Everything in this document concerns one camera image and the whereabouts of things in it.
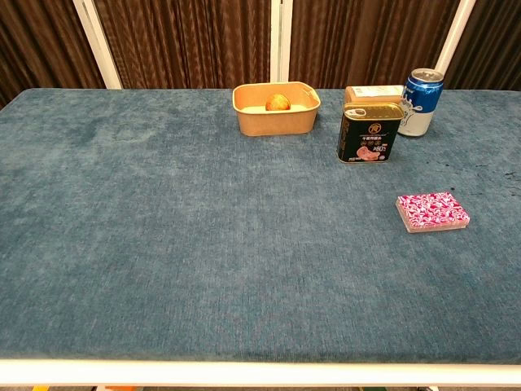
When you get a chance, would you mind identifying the brown cardboard box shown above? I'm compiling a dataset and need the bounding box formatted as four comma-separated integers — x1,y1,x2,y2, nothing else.
344,84,405,105

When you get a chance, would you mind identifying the blue white soda can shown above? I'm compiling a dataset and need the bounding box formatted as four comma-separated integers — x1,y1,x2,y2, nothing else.
396,68,445,138

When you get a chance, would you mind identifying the blue table cloth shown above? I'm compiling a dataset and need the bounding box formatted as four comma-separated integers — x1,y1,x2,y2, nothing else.
0,87,521,365

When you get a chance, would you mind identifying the white screen frame post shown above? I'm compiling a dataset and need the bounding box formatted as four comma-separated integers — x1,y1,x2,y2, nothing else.
269,0,294,83
432,0,478,77
72,0,123,90

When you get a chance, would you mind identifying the black luncheon meat can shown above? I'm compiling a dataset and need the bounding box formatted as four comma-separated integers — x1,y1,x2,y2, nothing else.
336,101,405,165

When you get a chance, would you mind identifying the brown curtain panel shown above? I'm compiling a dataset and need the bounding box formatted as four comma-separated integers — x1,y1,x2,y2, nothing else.
0,0,107,108
92,0,273,90
444,0,521,91
288,0,462,90

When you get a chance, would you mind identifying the kraft paper bowl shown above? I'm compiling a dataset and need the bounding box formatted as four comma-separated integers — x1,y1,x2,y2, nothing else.
232,81,322,137

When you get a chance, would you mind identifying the white table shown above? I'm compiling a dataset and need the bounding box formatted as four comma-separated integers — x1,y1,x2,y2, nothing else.
0,357,521,389

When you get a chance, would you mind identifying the orange round fruit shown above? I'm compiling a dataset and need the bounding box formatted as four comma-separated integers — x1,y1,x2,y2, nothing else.
265,93,291,112

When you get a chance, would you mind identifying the pink patterned card deck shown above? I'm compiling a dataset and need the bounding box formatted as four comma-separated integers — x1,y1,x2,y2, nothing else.
395,191,471,235

